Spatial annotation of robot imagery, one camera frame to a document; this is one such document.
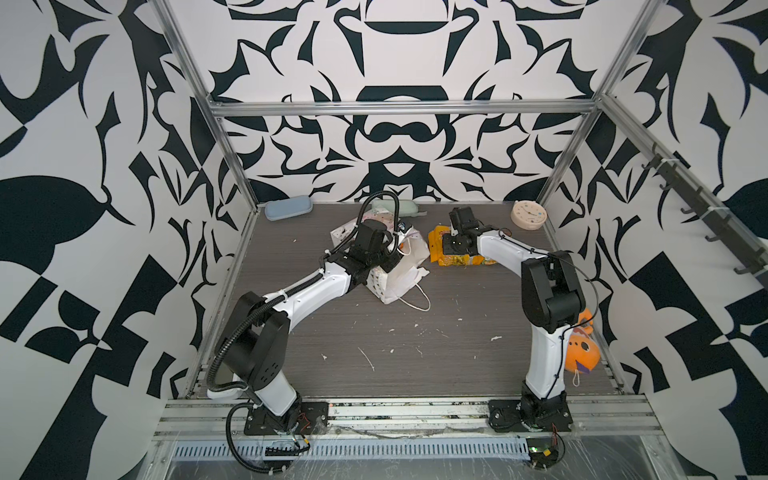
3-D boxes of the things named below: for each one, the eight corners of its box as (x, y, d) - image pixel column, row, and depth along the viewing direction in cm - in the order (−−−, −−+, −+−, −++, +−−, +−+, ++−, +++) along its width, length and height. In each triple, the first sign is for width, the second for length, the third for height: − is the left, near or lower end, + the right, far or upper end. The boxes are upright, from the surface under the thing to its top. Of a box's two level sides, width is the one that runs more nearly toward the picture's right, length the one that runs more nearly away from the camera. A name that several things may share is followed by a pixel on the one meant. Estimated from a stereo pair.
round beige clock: (515, 230, 116) (518, 224, 113) (506, 206, 123) (509, 200, 121) (548, 230, 116) (552, 224, 113) (537, 206, 123) (541, 200, 121)
